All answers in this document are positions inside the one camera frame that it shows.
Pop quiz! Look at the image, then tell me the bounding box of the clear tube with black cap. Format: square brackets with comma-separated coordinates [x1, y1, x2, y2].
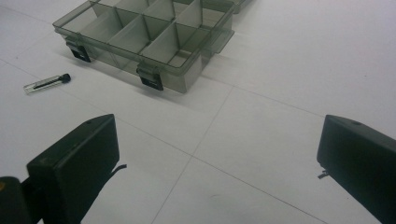
[22, 73, 72, 95]

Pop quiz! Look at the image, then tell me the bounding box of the clear grey compartment organizer box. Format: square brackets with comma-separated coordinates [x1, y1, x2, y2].
[51, 0, 254, 94]

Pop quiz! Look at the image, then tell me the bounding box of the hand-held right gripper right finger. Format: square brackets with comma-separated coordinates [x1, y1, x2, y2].
[316, 114, 396, 224]

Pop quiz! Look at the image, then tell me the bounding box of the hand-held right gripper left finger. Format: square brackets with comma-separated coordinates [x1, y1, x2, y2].
[20, 113, 128, 224]

